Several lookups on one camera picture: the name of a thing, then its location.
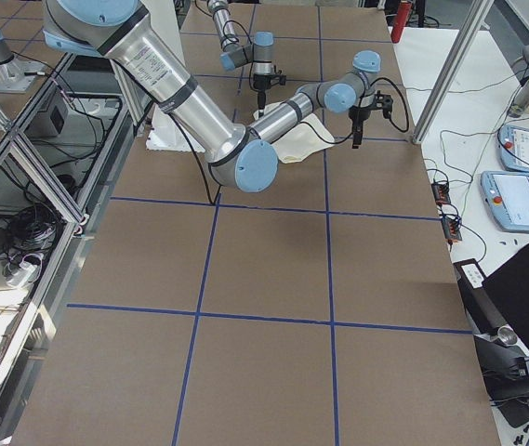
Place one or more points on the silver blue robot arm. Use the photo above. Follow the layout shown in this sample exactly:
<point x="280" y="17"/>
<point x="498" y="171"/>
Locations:
<point x="238" y="156"/>
<point x="239" y="49"/>

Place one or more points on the red cylinder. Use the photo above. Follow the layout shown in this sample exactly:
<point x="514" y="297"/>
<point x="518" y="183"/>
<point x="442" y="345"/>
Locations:
<point x="400" y="21"/>

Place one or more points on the blue teach pendant near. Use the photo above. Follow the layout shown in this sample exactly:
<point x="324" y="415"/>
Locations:
<point x="506" y="195"/>

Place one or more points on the black laptop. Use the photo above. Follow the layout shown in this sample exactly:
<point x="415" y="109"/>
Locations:
<point x="498" y="305"/>

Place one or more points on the orange black connector module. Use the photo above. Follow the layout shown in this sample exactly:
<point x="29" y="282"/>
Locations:
<point x="440" y="192"/>

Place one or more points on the white power strip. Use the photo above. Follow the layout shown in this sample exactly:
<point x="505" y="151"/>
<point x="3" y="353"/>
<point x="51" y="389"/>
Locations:
<point x="25" y="273"/>

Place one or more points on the grey aluminium frame post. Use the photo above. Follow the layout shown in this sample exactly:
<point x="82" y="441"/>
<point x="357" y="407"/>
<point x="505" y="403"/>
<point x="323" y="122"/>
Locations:
<point x="459" y="50"/>

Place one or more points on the aluminium frame rack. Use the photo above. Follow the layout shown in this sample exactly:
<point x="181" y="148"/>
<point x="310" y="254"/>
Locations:
<point x="62" y="143"/>

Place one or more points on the cream long-sleeve cat shirt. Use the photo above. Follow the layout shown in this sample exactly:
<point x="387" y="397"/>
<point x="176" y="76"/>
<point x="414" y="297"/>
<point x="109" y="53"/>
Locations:
<point x="293" y="141"/>

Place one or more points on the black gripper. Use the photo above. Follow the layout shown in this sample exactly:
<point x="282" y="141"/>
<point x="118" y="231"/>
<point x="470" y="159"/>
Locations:
<point x="260" y="85"/>
<point x="357" y="114"/>

